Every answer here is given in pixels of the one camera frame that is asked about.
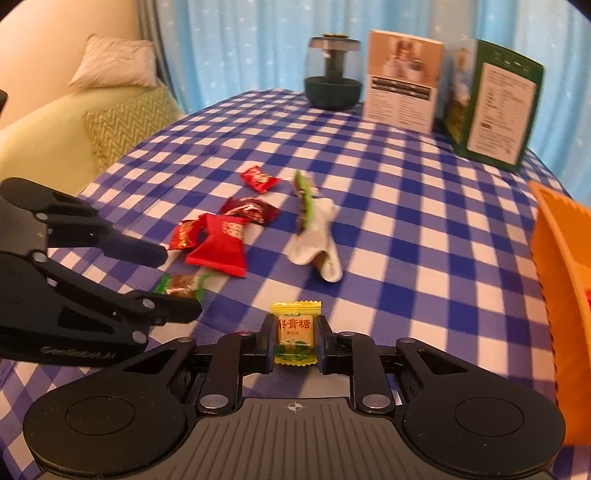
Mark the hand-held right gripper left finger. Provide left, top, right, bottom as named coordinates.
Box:
left=115, top=315, right=278, bottom=416

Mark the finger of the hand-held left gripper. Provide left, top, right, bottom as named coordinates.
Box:
left=0, top=178, right=169, bottom=269
left=0, top=251, right=204, bottom=346

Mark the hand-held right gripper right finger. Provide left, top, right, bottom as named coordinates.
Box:
left=316, top=315, right=472, bottom=414

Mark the brown candy with green ends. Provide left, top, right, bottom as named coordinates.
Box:
left=156, top=271, right=215, bottom=303

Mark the yellow candy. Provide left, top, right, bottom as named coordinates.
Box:
left=270, top=300, right=322, bottom=367

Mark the large red candy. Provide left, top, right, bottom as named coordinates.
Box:
left=185, top=213, right=249, bottom=278

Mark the white snack packet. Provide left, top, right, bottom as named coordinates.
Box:
left=284, top=196, right=345, bottom=283

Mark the dark red candy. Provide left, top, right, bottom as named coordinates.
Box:
left=219, top=196, right=282, bottom=227

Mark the small red pillow-pack candy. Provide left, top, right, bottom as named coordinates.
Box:
left=241, top=166, right=282, bottom=193

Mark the orange plastic basket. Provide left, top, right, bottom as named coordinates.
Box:
left=529, top=180, right=591, bottom=446

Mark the green zigzag pillow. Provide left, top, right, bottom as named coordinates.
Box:
left=83, top=85, right=185, bottom=171

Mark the blue white checked tablecloth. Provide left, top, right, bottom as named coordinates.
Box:
left=0, top=89, right=578, bottom=467

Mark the pale green sofa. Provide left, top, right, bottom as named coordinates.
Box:
left=0, top=85, right=188, bottom=185

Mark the white pillow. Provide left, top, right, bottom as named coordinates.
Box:
left=68, top=34, right=158, bottom=89

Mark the blue star curtain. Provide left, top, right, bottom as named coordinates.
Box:
left=139, top=0, right=591, bottom=204

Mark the dark green glass humidifier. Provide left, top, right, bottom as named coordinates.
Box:
left=303, top=33, right=363, bottom=110

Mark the white humidifier box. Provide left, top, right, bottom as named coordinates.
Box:
left=362, top=30, right=445, bottom=136

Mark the green milk carton box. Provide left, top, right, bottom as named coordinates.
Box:
left=444, top=39, right=546, bottom=174

